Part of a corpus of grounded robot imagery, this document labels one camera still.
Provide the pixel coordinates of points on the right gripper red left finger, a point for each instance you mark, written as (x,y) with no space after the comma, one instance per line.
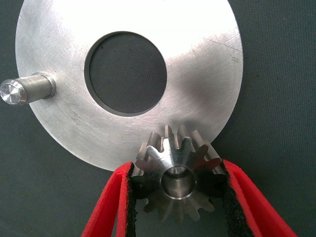
(108,209)

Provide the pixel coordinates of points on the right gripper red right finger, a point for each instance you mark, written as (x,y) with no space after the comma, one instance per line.
(251,209)

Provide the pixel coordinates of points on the small steel planetary gear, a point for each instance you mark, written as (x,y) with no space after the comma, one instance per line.
(160,160)

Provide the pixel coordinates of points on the round metal carrier plate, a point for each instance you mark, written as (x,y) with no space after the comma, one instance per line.
(61,49)

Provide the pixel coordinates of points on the dark grey table cloth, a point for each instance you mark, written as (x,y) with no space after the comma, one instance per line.
(271,98)

